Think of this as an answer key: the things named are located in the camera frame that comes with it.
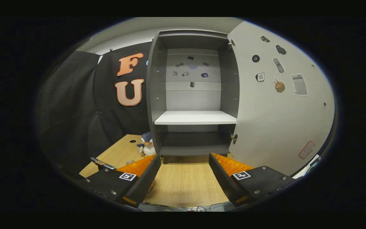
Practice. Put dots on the dark grey cabinet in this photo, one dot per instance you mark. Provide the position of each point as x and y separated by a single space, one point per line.
157 95

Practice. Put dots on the black backdrop cloth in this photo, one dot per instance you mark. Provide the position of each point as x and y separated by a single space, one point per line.
68 111

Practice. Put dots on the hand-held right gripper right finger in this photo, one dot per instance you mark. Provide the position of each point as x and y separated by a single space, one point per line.
222 187

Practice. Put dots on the white cabinet door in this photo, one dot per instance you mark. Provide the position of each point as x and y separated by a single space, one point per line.
281 127

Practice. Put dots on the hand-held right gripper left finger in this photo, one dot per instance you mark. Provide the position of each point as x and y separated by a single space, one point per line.
145 187

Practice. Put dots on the grey metal bar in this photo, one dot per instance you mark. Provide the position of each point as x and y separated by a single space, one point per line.
103 164

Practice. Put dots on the penguin plush toy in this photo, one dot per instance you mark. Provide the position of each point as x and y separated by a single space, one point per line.
148 148

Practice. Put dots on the white cabinet shelf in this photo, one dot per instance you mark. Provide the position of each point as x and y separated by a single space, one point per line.
195 117

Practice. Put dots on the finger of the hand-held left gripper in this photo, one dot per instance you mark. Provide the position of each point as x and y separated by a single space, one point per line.
151 186

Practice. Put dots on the metal door hinge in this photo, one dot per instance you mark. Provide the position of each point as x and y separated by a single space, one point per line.
234 137
231 42

